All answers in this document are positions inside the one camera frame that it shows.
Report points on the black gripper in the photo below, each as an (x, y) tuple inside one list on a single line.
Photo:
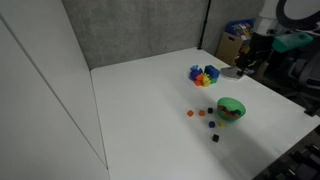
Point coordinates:
[(258, 46)]

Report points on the green plastic bowl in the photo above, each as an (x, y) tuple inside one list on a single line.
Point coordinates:
[(230, 109)]

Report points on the orange blocks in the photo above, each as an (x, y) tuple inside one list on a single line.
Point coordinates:
[(231, 113)]

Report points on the orange block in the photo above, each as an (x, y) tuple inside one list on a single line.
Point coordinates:
[(190, 113), (201, 113)]

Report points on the black block front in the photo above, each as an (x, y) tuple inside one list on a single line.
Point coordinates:
[(215, 138)]

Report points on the dark purple block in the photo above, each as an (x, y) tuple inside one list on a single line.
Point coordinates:
[(211, 124)]

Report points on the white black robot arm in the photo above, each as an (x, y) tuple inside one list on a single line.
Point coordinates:
[(302, 15)]

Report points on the dark block near bowl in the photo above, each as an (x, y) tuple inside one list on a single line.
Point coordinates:
[(210, 110)]

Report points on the toy storage shelf with bins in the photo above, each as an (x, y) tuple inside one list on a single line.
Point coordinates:
[(234, 41)]

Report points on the colourful toy block pile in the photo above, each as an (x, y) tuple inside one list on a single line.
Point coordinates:
[(204, 77)]

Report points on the black vertical pole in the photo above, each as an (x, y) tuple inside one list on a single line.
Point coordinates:
[(199, 46)]

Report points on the yellow block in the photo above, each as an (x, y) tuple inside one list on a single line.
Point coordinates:
[(222, 124)]

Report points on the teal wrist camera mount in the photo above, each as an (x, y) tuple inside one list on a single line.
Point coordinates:
[(287, 42)]

